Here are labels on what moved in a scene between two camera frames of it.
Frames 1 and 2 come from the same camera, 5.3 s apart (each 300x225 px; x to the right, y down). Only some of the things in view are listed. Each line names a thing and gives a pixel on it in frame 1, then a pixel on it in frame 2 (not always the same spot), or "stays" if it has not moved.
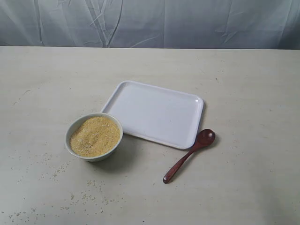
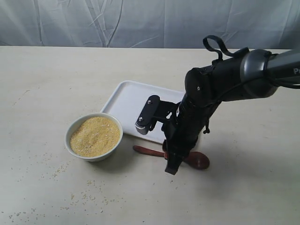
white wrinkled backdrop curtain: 245,24 stays
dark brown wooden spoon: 205,137 -> 197,160
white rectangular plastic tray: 156,114 stays
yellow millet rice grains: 94,136 stays
